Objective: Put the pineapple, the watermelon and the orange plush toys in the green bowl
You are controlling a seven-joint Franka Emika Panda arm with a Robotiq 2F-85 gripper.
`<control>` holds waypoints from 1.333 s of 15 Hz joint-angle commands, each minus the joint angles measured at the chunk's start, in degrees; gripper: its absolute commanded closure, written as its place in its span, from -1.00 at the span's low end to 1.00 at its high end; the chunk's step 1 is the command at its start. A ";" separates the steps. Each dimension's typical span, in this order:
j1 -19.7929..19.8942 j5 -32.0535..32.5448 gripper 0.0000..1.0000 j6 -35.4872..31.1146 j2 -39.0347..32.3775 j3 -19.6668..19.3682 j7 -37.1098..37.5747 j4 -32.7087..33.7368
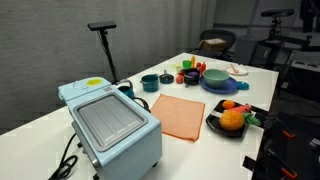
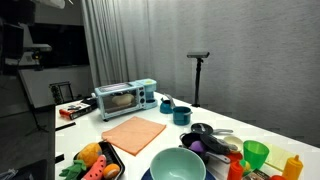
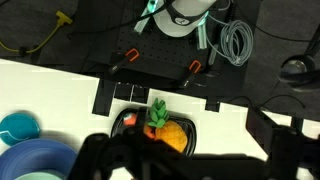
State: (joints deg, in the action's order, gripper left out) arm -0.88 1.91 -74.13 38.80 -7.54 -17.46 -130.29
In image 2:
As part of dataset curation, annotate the black toy pot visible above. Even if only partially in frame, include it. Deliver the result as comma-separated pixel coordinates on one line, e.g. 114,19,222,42
179,132,232,165

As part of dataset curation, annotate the yellow green toy fruit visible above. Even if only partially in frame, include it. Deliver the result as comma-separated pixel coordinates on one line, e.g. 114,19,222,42
239,159,252,174

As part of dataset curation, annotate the purple eggplant toy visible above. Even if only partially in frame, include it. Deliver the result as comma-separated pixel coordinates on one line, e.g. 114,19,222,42
188,140,208,154

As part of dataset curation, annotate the watermelon slice plush toy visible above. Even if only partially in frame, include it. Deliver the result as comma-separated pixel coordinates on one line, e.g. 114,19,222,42
80,154,108,180

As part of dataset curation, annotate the black pan with grey handle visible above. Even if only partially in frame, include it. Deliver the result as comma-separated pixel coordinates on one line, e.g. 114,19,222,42
199,133,239,155

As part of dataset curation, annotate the light green bowl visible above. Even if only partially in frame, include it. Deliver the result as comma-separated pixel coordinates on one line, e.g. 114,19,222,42
149,147,207,180

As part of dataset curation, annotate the small white bowl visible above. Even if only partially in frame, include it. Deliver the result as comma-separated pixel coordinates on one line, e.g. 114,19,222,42
223,135,244,153

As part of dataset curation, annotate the black grill tray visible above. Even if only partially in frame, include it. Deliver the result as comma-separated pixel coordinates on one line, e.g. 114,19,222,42
73,140,126,180

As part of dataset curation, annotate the green translucent cup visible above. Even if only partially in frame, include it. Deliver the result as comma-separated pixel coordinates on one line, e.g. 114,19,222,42
242,140,270,171

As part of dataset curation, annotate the camera on tripod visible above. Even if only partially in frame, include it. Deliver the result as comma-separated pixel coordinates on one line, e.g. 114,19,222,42
19,42,54,136

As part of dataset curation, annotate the teal toy pot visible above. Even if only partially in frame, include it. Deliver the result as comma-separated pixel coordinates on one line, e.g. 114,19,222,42
172,106,193,126

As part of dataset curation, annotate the brown printed packet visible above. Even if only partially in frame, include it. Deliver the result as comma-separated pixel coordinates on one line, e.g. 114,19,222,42
249,169,271,180

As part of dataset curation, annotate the pale yellow cutting board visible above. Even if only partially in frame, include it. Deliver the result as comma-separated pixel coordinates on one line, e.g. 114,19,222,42
264,142,296,173

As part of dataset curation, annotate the orange cloth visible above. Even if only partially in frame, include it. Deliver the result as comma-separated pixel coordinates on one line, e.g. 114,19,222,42
101,115,167,157

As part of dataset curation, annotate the light blue toaster oven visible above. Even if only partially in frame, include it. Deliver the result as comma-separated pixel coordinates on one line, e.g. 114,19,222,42
91,78,158,122

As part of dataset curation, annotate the black wall screen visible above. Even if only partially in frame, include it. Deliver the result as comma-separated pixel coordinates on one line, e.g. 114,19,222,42
28,23,90,68

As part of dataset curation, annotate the small black frying pan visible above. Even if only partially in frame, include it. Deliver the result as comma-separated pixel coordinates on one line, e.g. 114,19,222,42
190,122,234,136

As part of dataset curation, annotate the black wire rack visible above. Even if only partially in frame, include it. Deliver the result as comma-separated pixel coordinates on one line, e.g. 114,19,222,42
49,80,75,105

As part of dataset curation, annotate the yellow mustard bottle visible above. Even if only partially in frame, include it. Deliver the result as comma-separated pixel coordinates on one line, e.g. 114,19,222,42
282,154,304,180

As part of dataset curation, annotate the red and black box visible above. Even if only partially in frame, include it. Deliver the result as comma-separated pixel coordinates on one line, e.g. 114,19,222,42
59,98,98,121

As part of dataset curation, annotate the teal toy kettle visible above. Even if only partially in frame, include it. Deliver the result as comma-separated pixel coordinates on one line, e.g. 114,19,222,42
159,93,176,115

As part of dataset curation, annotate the grey curtain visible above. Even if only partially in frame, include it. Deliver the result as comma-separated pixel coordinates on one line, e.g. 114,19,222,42
80,0,161,93

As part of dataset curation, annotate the pineapple plush toy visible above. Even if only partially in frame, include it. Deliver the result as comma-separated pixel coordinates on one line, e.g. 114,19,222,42
59,142,103,180

